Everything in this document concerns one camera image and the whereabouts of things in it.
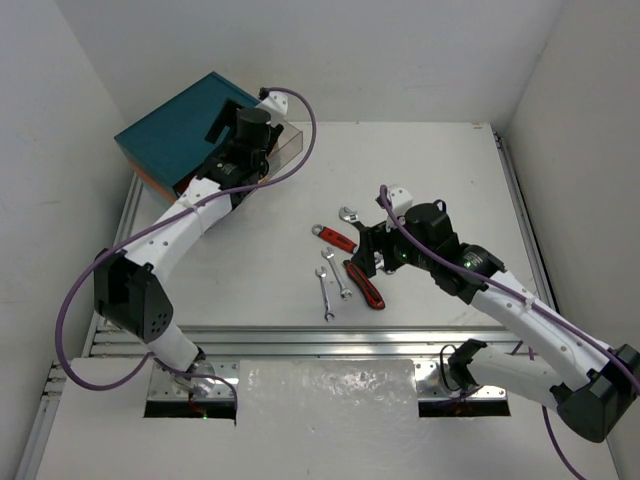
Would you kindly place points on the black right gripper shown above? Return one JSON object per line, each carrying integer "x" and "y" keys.
{"x": 377, "y": 236}

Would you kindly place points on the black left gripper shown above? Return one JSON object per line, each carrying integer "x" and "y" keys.
{"x": 220, "y": 120}

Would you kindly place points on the small silver open-end wrench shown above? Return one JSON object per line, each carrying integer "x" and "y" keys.
{"x": 321, "y": 274}

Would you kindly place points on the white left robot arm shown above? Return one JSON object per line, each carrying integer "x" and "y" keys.
{"x": 129, "y": 285}

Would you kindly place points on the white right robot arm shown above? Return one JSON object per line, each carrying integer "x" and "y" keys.
{"x": 589, "y": 384}

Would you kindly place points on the red black utility knife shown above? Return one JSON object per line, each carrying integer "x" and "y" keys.
{"x": 372, "y": 297}

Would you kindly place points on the teal drawer organizer box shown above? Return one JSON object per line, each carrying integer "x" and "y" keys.
{"x": 168, "y": 145}

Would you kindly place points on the white foam cover panel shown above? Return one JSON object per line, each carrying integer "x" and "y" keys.
{"x": 352, "y": 391}

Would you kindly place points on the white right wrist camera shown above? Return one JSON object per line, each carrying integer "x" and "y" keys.
{"x": 398, "y": 198}

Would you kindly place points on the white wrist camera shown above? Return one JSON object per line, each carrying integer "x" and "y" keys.
{"x": 398, "y": 198}
{"x": 275, "y": 103}

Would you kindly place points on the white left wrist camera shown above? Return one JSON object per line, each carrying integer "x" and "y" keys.
{"x": 275, "y": 103}

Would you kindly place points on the black handled adjustable wrench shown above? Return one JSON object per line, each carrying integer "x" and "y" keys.
{"x": 351, "y": 217}

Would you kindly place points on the red handled adjustable wrench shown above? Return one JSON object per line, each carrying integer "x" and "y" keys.
{"x": 334, "y": 238}

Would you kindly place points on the aluminium table edge rail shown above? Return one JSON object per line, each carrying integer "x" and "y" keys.
{"x": 327, "y": 341}

